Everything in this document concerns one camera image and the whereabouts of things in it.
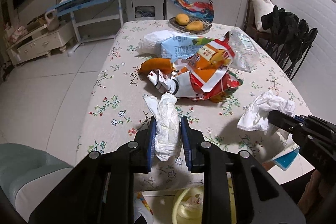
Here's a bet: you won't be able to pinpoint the white tissue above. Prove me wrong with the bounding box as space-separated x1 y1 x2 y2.
237 90 295 136
143 93 182 161

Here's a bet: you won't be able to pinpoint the orange peel long piece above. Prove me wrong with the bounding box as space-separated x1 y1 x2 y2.
138 58 175 74

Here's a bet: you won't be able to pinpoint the light blue milk carton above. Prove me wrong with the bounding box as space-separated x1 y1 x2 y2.
159 36 214 62

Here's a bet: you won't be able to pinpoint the yellow plastic trash basin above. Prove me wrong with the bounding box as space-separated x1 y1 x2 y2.
171 185 237 224

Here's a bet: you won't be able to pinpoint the person right hand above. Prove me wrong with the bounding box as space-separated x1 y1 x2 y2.
297 170 332 215

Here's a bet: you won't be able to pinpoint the floral tablecloth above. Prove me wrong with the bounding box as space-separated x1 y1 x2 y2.
76 19 313 192

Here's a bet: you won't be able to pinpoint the red white crumpled wrapper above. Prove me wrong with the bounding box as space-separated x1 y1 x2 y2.
147 69 197 99

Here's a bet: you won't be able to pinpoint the orange red snack bag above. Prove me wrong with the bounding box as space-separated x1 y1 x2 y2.
177 38 243 103

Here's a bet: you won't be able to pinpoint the clear plastic bottle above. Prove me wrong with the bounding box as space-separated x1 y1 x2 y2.
228 29 260 73

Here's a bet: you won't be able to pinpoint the black folding chairs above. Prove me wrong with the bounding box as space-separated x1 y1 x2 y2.
261 6 318 80

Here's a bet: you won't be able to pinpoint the white plastic bag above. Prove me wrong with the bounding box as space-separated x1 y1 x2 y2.
136 30 190 56

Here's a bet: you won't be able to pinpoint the yellow mango right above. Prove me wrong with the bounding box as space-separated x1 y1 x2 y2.
186 20 204 32

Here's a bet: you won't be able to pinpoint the yellow mango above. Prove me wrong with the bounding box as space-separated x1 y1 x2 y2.
186 20 204 32
175 13 190 26

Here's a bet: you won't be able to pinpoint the dark woven fruit plate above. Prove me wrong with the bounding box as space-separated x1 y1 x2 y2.
169 16 213 34

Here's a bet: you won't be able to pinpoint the pale green sofa seat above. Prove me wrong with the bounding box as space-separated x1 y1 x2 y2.
1 143 73 223

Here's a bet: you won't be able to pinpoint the wooden chair with cushion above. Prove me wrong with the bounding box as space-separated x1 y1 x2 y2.
243 0 274 42

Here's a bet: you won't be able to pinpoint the yellow mango left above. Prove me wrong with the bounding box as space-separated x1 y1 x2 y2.
175 13 190 26

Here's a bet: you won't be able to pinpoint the blue study desk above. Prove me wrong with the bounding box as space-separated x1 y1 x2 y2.
46 0 123 56

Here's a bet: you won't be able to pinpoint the white small appliance box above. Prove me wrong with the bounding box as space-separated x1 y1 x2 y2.
126 0 165 21

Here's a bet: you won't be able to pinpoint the white low tv cabinet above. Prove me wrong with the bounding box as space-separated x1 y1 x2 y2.
7 22 74 66

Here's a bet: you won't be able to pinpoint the pink kettlebell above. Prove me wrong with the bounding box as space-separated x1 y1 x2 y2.
45 9 60 31

